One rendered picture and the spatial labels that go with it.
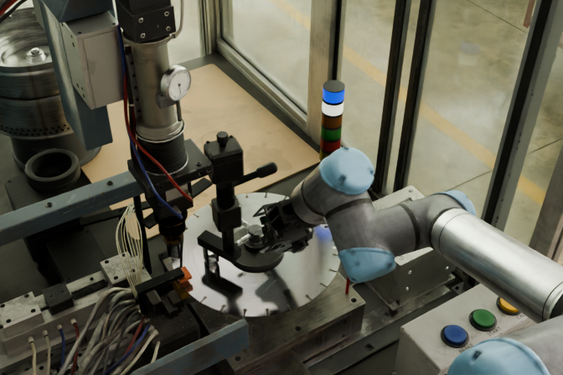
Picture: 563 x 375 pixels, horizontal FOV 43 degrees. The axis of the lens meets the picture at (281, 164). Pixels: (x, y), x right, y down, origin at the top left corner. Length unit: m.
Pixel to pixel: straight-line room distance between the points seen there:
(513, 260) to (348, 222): 0.24
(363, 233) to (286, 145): 0.95
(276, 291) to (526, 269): 0.54
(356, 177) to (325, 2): 0.77
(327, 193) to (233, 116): 1.04
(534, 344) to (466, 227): 0.31
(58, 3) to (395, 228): 0.58
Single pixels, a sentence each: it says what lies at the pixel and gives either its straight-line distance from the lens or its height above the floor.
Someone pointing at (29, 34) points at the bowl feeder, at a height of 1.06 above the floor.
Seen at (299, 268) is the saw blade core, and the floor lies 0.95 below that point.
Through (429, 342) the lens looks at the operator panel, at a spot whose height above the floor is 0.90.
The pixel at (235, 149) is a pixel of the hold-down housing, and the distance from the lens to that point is 1.13.
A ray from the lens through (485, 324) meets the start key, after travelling 1.38.
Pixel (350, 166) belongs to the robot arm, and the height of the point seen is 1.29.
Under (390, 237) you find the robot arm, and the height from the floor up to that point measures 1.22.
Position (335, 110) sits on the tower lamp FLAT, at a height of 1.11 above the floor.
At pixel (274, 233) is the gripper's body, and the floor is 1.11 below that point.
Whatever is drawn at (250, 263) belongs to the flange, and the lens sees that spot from 1.35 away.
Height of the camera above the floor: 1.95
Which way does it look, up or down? 39 degrees down
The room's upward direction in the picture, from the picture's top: 1 degrees clockwise
